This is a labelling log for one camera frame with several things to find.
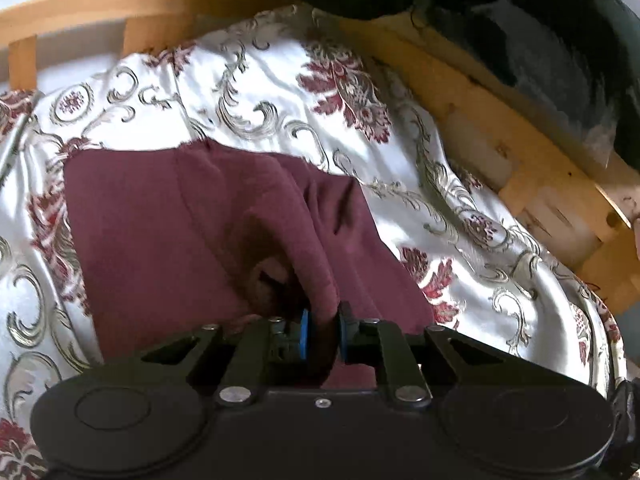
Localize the white floral bedspread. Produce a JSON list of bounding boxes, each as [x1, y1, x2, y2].
[[1, 6, 639, 479]]

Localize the black garment pile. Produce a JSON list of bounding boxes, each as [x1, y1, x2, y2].
[[303, 0, 639, 167]]

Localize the maroon small shirt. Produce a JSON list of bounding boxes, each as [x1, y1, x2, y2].
[[64, 141, 434, 389]]

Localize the wooden bed frame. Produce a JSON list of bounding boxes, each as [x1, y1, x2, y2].
[[1, 0, 639, 313]]

